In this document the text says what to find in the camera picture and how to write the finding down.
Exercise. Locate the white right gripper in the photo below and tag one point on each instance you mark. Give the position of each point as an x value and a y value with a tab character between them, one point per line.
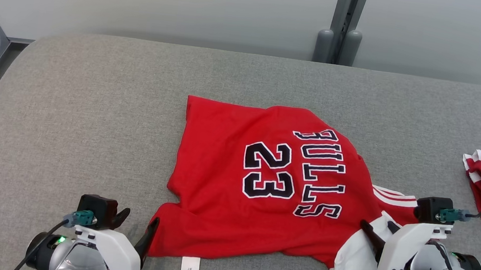
402	250

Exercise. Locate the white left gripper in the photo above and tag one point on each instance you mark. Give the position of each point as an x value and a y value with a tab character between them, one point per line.
120	256

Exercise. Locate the red Bulls 23 jersey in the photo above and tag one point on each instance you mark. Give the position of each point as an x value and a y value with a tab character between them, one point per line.
226	187

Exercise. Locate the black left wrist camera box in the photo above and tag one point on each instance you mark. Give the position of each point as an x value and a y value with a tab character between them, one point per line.
96	209

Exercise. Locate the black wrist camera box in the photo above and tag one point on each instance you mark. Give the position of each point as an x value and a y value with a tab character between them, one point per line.
431	209
96	209

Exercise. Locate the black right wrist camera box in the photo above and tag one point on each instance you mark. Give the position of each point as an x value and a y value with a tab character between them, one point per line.
431	209

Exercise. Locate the grey partition post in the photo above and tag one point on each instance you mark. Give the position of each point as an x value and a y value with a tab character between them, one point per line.
350	8

